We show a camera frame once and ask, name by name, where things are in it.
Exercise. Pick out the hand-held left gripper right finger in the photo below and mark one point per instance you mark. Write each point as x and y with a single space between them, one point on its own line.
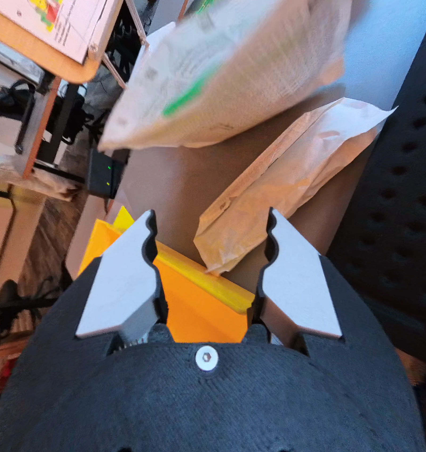
297 282

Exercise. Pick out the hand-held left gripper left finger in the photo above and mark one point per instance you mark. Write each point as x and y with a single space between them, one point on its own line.
121 282

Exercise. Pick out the large white paper bag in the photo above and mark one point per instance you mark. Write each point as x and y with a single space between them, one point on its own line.
251 70

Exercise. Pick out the long white paper bag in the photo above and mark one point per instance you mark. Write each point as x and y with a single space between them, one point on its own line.
287 183

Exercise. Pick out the black perforated chair armrest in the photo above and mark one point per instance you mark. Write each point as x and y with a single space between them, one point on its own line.
403 212

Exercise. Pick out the printed instruction sheet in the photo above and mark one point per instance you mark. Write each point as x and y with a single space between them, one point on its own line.
71 24

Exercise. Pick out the white document stand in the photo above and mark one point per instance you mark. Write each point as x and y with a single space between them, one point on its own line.
40 60

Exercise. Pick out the black box with green lights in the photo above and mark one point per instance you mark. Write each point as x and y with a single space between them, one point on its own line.
101 173

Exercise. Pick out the yellow plastic bin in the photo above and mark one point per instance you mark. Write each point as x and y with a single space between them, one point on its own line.
198 310

